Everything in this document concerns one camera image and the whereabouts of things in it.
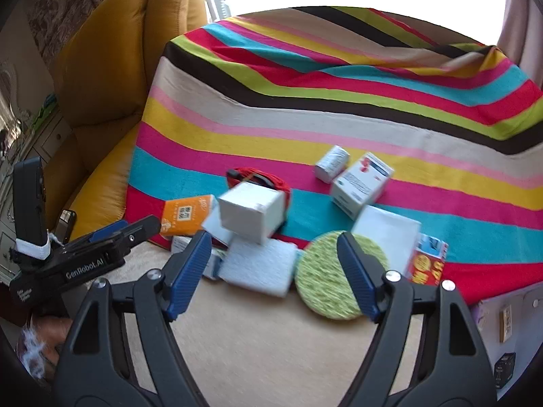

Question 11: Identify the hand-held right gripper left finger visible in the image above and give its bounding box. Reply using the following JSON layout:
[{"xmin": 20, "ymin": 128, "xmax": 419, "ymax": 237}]
[{"xmin": 53, "ymin": 230, "xmax": 213, "ymax": 407}]

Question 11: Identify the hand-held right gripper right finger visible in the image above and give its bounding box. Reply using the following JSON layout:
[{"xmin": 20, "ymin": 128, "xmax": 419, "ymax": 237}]
[{"xmin": 336, "ymin": 231, "xmax": 497, "ymax": 407}]

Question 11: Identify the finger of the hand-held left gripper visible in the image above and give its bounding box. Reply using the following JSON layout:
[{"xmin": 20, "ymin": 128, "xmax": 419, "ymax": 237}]
[
  {"xmin": 114, "ymin": 215, "xmax": 162, "ymax": 247},
  {"xmin": 87, "ymin": 219, "xmax": 130, "ymax": 243}
]

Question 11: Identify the green round sponge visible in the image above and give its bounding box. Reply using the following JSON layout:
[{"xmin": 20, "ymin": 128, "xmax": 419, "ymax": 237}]
[{"xmin": 295, "ymin": 230, "xmax": 391, "ymax": 319}]

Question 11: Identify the orange box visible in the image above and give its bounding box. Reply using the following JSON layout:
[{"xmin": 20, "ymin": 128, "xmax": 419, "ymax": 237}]
[{"xmin": 159, "ymin": 196, "xmax": 213, "ymax": 238}]

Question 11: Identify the white sponge cloth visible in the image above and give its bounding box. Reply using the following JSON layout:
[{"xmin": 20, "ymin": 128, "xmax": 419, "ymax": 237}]
[{"xmin": 218, "ymin": 237, "xmax": 300, "ymax": 298}]

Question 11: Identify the white cube box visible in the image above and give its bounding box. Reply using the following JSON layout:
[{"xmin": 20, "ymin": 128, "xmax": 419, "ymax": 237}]
[{"xmin": 217, "ymin": 181, "xmax": 286, "ymax": 244}]

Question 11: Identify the white box with red print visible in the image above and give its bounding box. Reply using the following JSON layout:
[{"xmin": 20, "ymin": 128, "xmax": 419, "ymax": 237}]
[{"xmin": 330, "ymin": 152, "xmax": 394, "ymax": 220}]

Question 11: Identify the red cable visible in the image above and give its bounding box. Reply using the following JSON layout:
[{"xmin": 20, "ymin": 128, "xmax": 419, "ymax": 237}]
[{"xmin": 226, "ymin": 167, "xmax": 293, "ymax": 217}]

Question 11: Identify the purple storage box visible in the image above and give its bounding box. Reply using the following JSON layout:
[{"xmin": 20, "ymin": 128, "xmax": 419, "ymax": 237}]
[{"xmin": 469, "ymin": 280, "xmax": 543, "ymax": 399}]

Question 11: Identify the person's left hand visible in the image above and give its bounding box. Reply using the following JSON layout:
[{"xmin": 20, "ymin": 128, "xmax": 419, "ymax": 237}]
[{"xmin": 32, "ymin": 317, "xmax": 71, "ymax": 367}]

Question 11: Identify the white blue box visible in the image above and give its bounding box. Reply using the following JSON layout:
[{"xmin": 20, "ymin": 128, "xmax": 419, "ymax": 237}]
[{"xmin": 203, "ymin": 246, "xmax": 227, "ymax": 281}]

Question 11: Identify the white flat box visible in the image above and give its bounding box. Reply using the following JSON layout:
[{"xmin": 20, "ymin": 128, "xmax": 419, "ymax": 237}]
[{"xmin": 351, "ymin": 205, "xmax": 422, "ymax": 278}]

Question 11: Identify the red yellow packet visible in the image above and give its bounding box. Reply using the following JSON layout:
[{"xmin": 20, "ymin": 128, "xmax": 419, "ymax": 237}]
[{"xmin": 407, "ymin": 234, "xmax": 449, "ymax": 286}]

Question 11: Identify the white fuzzy sleeve cuff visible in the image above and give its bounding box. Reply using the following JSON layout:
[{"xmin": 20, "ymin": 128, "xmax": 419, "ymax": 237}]
[{"xmin": 16, "ymin": 322, "xmax": 56, "ymax": 381}]

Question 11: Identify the small white box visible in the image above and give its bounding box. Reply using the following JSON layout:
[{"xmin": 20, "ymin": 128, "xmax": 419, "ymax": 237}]
[{"xmin": 314, "ymin": 145, "xmax": 351, "ymax": 184}]

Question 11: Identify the green item on dresser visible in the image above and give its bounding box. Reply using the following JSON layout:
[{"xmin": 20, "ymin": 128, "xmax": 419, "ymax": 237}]
[{"xmin": 34, "ymin": 95, "xmax": 58, "ymax": 125}]

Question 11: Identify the orange white packet in bin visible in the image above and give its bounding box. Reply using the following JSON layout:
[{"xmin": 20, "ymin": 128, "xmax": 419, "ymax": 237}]
[{"xmin": 498, "ymin": 305, "xmax": 513, "ymax": 343}]

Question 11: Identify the yellow armchair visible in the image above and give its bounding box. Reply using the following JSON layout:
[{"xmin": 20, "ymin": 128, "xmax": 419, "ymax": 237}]
[{"xmin": 42, "ymin": 0, "xmax": 208, "ymax": 249}]

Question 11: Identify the small black box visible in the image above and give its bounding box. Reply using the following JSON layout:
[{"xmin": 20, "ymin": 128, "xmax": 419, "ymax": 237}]
[{"xmin": 493, "ymin": 355, "xmax": 517, "ymax": 390}]

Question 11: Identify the striped colourful blanket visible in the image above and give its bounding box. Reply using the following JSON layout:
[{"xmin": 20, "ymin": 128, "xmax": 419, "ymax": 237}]
[{"xmin": 125, "ymin": 6, "xmax": 543, "ymax": 306}]

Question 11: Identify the beige floral curtain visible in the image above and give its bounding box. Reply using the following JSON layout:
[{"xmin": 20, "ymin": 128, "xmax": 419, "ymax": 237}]
[
  {"xmin": 496, "ymin": 0, "xmax": 543, "ymax": 69},
  {"xmin": 27, "ymin": 0, "xmax": 128, "ymax": 56}
]

